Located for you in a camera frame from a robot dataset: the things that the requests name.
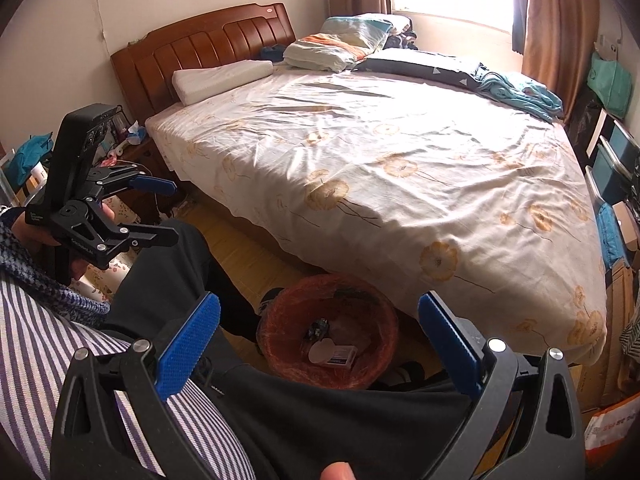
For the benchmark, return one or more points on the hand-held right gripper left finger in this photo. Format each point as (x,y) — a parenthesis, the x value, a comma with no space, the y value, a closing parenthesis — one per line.
(190,345)

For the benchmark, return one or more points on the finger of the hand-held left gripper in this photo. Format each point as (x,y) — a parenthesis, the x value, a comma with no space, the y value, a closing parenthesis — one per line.
(150,236)
(155,186)

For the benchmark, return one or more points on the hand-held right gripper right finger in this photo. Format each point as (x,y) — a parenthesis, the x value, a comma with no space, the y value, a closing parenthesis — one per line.
(450,345)

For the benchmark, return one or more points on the red woven wastebasket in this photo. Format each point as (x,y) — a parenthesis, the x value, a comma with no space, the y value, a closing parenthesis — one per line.
(280,330)

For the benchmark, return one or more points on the small white box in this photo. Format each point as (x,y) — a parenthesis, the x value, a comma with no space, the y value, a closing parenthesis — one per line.
(341,356)

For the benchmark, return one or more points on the person's left forearm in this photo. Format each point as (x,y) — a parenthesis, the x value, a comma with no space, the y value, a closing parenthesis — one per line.
(40,285)

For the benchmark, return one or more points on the person's left hand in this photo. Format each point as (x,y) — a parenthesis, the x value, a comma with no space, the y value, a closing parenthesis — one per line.
(35,242)

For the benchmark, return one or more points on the person's right hand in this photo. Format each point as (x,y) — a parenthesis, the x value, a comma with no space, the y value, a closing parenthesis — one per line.
(337,472)

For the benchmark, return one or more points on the wooden nightstand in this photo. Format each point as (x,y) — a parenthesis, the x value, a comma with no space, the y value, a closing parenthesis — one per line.
(150,160)

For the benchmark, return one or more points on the teal bag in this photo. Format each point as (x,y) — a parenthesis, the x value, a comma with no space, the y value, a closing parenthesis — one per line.
(30,152)

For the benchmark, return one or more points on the floral printed cloth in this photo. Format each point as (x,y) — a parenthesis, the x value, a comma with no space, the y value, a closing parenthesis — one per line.
(107,265)

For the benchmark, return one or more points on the black sneaker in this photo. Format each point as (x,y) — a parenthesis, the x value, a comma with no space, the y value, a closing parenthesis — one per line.
(406,375)
(272,300)

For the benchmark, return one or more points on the tissue box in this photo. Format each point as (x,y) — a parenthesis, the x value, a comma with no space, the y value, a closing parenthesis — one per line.
(135,133)

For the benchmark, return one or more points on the white foam pillow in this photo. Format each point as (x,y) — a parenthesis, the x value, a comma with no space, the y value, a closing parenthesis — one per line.
(215,80)

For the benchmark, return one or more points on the person's black pants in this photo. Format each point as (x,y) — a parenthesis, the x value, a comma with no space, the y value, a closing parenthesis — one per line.
(325,410)

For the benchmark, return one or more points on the wooden headboard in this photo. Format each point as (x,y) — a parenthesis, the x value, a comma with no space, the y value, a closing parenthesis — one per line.
(200,40)

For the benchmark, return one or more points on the person's striped shirt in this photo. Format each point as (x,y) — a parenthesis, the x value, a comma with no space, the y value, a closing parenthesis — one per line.
(30,360)

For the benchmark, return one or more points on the dark blue cloth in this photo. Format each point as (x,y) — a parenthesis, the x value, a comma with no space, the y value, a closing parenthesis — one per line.
(272,53)

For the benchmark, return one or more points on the orange white courier bag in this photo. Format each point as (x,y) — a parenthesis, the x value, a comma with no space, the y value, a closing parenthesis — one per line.
(615,425)

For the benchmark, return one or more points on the bed with floral sheet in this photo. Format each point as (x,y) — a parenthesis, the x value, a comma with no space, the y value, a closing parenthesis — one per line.
(375,160)

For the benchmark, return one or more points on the white orange striped pillow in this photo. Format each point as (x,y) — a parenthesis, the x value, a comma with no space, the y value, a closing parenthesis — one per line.
(320,55)

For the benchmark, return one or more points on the dark blue storage bin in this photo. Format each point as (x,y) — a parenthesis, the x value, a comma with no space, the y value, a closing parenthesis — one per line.
(615,165)

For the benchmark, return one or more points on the light blue pillow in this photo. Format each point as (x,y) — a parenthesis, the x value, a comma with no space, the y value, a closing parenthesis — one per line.
(360,25)

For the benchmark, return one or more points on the light blue blanket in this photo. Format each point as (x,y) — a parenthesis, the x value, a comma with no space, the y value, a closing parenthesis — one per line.
(525,92)

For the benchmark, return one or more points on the dark blue quilt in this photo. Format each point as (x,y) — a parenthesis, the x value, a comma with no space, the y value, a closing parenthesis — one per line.
(425,65)

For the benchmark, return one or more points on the dark clothes pile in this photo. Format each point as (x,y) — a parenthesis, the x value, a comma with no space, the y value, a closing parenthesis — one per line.
(400,40)

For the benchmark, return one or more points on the mint green tote bag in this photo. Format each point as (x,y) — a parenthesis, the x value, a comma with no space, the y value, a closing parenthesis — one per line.
(607,85)

